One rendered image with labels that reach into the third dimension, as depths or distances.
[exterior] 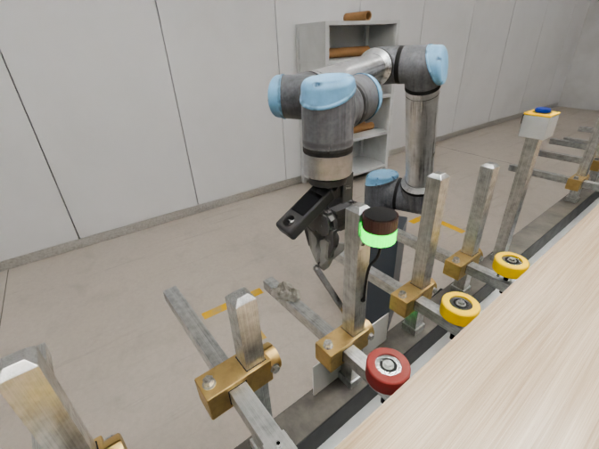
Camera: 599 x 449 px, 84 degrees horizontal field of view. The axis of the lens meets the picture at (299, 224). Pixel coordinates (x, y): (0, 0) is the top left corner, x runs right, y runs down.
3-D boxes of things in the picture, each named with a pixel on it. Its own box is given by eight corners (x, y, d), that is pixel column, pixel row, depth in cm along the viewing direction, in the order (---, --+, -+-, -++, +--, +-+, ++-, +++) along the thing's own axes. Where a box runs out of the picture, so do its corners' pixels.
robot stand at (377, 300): (343, 320, 194) (346, 230, 165) (356, 293, 213) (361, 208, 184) (387, 333, 184) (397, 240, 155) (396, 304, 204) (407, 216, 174)
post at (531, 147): (488, 259, 123) (523, 136, 101) (495, 254, 125) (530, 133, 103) (501, 265, 119) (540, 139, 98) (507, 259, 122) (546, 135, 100)
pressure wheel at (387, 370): (355, 398, 68) (356, 360, 62) (381, 376, 72) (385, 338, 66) (386, 429, 62) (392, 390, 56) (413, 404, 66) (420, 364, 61)
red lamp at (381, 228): (354, 224, 58) (354, 214, 57) (377, 214, 61) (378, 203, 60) (381, 239, 54) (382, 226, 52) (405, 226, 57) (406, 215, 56)
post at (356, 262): (340, 379, 83) (345, 204, 60) (350, 371, 85) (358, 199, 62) (350, 388, 81) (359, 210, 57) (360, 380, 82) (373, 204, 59)
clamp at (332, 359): (315, 358, 74) (315, 342, 71) (357, 328, 81) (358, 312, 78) (332, 375, 70) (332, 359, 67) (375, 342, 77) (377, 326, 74)
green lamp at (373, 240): (353, 237, 59) (354, 226, 58) (376, 226, 62) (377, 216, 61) (380, 251, 55) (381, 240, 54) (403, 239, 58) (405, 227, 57)
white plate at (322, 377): (312, 394, 79) (311, 366, 74) (384, 338, 93) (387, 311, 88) (314, 395, 79) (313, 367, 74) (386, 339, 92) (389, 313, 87)
